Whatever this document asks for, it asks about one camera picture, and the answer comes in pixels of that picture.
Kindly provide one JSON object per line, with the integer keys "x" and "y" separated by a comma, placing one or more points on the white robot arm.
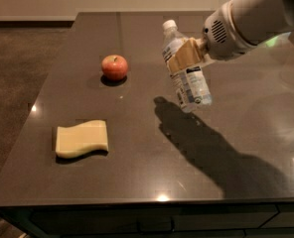
{"x": 270, "y": 18}

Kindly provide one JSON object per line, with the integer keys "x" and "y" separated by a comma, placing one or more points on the clear blue plastic water bottle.
{"x": 189, "y": 84}

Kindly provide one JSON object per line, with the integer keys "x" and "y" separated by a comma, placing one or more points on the yellow sponge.
{"x": 75, "y": 141}

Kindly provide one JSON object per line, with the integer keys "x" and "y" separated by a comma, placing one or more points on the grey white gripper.
{"x": 223, "y": 37}

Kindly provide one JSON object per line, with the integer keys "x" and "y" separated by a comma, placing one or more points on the dark cabinet drawers under table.
{"x": 157, "y": 221}

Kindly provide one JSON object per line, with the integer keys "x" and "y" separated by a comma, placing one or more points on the red apple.
{"x": 114, "y": 67}

